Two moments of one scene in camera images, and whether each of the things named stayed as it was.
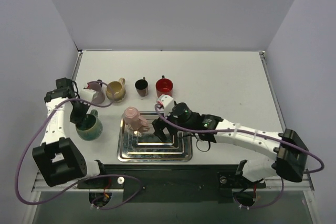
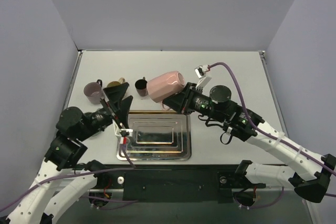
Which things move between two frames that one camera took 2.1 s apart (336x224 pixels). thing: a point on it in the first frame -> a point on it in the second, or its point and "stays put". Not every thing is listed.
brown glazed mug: [142, 86] stays put
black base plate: [171, 183] stays put
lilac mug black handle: [99, 94] stays put
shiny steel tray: [132, 146] stays put
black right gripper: [163, 124] -> [186, 98]
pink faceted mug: [132, 119] -> [165, 86]
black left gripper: [79, 110] -> [111, 111]
